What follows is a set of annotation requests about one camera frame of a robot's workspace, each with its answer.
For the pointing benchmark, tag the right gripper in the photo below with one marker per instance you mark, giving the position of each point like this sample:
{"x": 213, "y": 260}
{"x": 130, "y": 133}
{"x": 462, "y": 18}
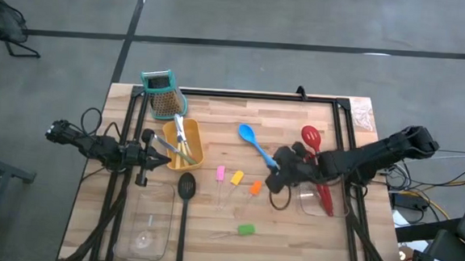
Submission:
{"x": 303, "y": 169}

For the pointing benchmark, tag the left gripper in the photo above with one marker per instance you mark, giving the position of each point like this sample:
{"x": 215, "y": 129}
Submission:
{"x": 138, "y": 156}

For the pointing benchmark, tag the orange mini spatula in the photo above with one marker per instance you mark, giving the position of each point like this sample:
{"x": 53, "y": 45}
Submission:
{"x": 255, "y": 188}

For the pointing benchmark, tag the red slotted spoon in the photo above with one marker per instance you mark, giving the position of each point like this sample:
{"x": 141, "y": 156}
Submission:
{"x": 311, "y": 137}

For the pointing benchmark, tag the blue silicone spoon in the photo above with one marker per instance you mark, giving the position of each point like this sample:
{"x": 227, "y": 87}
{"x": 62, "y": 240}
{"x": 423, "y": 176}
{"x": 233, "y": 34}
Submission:
{"x": 247, "y": 134}

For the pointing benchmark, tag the black slotted spoon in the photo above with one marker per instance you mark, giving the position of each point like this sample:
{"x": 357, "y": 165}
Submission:
{"x": 186, "y": 186}

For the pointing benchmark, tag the green mini spatula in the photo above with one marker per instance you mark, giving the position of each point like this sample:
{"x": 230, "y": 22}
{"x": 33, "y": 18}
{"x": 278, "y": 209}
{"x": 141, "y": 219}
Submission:
{"x": 246, "y": 229}

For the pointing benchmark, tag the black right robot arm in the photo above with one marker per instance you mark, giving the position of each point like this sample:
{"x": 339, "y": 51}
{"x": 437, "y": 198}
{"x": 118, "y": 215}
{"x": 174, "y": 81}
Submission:
{"x": 376, "y": 155}

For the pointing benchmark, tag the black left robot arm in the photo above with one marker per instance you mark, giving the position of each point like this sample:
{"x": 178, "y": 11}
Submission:
{"x": 94, "y": 146}

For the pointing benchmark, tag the small clear plastic container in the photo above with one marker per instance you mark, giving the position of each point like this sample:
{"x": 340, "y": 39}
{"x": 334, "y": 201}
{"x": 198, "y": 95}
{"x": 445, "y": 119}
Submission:
{"x": 305, "y": 203}

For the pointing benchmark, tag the yellow plastic bin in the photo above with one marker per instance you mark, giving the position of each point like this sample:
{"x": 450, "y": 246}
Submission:
{"x": 196, "y": 134}

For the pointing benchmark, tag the teal metal box grater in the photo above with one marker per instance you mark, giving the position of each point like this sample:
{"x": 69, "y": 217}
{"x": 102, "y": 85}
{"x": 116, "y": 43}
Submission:
{"x": 163, "y": 98}

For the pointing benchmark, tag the large clear plastic container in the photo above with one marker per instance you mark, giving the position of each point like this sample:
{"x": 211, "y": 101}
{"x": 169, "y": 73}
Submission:
{"x": 146, "y": 222}

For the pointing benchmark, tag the clear plastic bag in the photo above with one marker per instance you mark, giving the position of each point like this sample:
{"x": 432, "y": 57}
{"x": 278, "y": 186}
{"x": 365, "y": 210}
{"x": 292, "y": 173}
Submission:
{"x": 362, "y": 114}

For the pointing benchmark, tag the black power brick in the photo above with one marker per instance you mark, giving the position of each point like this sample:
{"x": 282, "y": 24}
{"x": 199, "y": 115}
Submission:
{"x": 410, "y": 201}

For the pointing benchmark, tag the black desk beam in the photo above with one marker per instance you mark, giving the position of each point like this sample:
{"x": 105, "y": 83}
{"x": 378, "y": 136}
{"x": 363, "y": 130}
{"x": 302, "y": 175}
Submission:
{"x": 424, "y": 231}

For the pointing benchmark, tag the black box white label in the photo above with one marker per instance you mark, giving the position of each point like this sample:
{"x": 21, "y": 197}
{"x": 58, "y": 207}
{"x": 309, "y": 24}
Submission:
{"x": 451, "y": 249}

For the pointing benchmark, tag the black mesh chair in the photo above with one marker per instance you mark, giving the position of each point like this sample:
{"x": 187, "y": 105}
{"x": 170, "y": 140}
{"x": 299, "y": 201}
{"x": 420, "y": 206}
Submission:
{"x": 2, "y": 21}

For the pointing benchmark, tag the black frame clamp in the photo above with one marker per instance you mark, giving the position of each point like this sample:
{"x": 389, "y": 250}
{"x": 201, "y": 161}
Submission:
{"x": 300, "y": 93}

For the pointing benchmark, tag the black aluminium table frame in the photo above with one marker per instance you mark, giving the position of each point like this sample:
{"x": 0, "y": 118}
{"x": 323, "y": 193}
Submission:
{"x": 259, "y": 95}

